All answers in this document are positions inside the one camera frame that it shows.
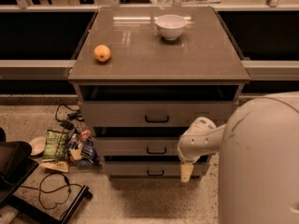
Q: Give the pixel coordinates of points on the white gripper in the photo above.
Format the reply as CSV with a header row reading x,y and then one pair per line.
x,y
186,157

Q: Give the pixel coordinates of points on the grey drawer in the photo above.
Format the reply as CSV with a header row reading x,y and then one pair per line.
x,y
142,169
136,146
153,114

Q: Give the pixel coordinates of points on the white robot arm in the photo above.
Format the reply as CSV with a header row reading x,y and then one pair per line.
x,y
258,151

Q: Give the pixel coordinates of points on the grey bottom drawer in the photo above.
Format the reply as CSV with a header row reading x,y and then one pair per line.
x,y
142,169

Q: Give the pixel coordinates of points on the grey drawer cabinet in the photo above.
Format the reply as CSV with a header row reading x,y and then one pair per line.
x,y
202,65

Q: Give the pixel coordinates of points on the grey top drawer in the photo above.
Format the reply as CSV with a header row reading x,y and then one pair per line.
x,y
153,114

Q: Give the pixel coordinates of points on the blue snack packet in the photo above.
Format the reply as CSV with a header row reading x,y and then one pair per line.
x,y
86,155

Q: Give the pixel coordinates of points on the green chip bag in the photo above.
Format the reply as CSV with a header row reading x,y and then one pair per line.
x,y
55,148

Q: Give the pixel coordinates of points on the tan packet on floor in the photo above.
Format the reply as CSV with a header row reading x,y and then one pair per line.
x,y
60,166

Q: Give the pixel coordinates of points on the white bowl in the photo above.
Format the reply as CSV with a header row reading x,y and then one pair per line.
x,y
171,27

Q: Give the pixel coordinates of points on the orange fruit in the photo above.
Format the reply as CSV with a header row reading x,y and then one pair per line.
x,y
102,53

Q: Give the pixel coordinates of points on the white plate on floor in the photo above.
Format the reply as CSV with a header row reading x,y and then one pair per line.
x,y
38,145

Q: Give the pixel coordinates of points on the black chair base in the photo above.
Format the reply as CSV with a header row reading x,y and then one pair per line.
x,y
16,167

